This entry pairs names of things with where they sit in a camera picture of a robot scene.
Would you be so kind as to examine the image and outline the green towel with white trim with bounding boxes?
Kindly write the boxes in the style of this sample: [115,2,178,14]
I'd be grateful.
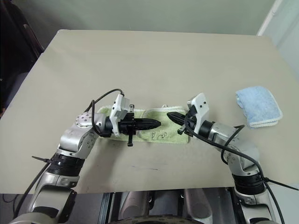
[97,104,191,144]

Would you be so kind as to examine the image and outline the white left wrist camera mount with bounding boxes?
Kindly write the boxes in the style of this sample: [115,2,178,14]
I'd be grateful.
[110,93,132,136]

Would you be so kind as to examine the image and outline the white vertical pipe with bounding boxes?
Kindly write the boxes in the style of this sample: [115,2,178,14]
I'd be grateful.
[256,0,282,37]

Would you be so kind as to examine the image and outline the dark chair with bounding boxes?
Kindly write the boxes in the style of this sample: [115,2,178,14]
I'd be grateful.
[0,0,45,113]

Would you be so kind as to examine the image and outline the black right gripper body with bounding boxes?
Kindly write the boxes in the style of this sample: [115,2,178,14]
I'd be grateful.
[177,105,198,136]

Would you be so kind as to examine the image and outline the folded light blue towel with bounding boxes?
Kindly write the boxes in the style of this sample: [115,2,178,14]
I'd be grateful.
[235,85,284,129]

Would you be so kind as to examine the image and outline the grey rounded shape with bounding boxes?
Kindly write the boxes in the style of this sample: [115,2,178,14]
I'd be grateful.
[183,188,214,222]
[121,191,150,218]

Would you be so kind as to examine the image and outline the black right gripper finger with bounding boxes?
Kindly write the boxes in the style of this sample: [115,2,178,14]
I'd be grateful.
[167,112,188,123]
[167,114,187,129]

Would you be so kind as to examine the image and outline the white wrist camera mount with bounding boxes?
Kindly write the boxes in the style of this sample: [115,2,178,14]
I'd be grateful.
[110,93,132,136]
[186,92,209,134]

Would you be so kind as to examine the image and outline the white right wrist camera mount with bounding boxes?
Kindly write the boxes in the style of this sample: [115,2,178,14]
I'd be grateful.
[186,92,209,134]

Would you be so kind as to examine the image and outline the metal table frame rail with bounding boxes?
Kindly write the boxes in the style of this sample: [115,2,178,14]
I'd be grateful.
[99,192,116,224]

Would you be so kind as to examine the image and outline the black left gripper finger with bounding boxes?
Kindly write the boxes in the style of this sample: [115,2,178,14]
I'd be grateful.
[137,118,161,125]
[137,123,161,132]

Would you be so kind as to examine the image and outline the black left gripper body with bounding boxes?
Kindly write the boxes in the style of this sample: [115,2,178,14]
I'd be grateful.
[118,104,140,148]

